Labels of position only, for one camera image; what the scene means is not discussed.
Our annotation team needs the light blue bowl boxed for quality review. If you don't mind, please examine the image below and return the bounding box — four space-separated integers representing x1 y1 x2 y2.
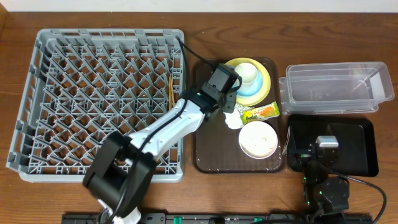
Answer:
237 70 263 97

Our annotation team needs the yellow plate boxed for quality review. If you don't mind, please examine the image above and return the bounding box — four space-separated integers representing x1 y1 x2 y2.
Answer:
226 57 271 106

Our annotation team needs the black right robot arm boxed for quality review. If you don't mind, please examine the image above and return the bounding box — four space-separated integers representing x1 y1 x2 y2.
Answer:
295 143 349 223

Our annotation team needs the grey dishwasher rack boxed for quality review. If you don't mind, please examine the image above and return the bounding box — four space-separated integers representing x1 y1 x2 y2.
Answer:
6 29 184 182

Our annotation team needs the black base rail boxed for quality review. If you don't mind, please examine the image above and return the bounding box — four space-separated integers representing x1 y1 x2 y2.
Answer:
61 213 373 224

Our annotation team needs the Apollo snack wrapper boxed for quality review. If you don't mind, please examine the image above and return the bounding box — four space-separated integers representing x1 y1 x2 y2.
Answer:
242 101 280 124

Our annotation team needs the cream cup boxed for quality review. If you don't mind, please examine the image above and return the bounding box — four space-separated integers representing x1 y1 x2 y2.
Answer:
234 62 258 84

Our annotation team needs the white small plate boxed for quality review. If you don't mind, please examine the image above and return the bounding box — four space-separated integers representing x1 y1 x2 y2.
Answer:
238 121 279 159

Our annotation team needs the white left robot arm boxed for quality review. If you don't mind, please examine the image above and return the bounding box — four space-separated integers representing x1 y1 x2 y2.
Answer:
83 63 243 223

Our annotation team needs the brown serving tray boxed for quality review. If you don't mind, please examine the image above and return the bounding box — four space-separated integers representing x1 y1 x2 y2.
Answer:
192 58 286 174

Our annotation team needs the clear plastic bin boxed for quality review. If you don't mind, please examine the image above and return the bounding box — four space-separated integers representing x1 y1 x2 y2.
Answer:
279 62 395 115

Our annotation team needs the black tray bin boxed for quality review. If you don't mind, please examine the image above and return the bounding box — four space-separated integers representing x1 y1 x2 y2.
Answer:
285 114 379 177

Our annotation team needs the crumpled white tissue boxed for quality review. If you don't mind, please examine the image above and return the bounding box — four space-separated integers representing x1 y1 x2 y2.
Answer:
224 104 251 129

